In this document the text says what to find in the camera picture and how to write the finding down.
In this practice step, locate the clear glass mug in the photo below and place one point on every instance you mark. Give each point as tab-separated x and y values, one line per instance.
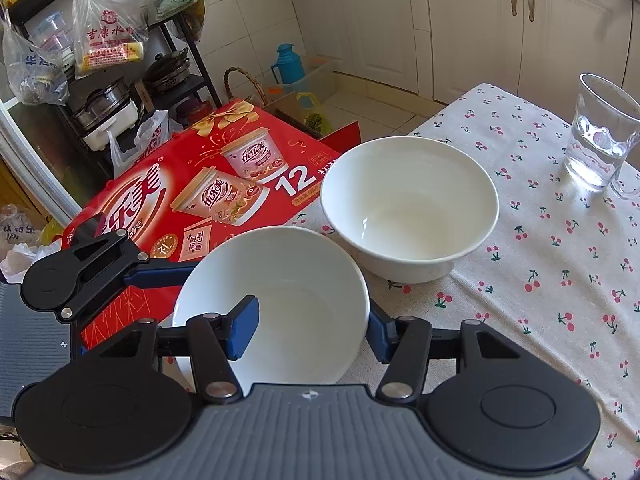
597	140

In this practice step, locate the white bowl with pink flowers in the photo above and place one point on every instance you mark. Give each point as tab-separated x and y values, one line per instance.
410	200

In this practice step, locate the red print plastic bags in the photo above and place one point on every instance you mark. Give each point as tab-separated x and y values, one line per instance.
22	255

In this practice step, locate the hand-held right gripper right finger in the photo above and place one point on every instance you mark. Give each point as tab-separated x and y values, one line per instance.
381	332

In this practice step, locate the small plain white bowl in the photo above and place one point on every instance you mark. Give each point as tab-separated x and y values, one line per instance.
285	300

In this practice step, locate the white plastic bag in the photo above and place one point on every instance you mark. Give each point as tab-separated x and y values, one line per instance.
145	135

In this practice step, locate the white kitchen cabinets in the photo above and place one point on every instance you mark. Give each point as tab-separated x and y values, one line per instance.
450	25

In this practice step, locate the plastic bag with yellow packets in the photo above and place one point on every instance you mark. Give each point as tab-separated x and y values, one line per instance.
107	35

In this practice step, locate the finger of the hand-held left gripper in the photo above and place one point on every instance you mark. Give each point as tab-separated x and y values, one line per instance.
160	275

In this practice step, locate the white door frame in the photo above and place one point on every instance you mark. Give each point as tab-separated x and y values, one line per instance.
40	155

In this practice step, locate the white electric cooker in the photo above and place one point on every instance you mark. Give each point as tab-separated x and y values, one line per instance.
112	125

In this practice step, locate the teal thermos jug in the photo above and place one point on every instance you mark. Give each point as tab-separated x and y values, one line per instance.
290	65

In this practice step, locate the yellow plastic bottle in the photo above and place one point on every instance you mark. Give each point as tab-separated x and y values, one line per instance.
315	115

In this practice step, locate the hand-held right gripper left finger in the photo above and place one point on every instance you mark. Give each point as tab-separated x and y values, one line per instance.
244	327

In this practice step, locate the black pot with lid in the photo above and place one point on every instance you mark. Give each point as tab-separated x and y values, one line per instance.
167	70

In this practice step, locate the black metal rack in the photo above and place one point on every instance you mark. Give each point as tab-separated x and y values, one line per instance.
165	30

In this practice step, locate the red gift box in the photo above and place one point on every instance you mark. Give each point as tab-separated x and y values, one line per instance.
200	185

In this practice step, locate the steel pot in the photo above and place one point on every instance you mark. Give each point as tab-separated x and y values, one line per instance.
100	102

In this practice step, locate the cherry print tablecloth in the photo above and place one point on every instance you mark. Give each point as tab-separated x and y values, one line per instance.
525	260

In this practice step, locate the cardboard box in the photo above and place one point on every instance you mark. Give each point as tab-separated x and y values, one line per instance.
300	105

